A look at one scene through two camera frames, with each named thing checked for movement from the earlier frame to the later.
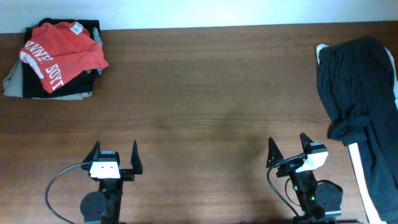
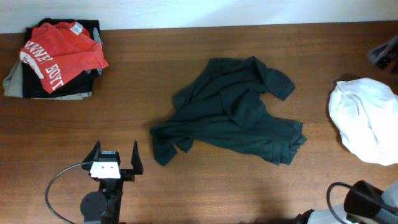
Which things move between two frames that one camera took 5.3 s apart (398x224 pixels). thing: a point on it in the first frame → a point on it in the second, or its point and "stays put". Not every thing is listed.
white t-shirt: x=367 y=198 → x=365 y=112
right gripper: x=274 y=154 → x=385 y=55
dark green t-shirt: x=357 y=82 → x=223 y=107
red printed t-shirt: x=59 y=53 stays put
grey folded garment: x=13 y=86 stays put
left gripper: x=129 y=173 stays put
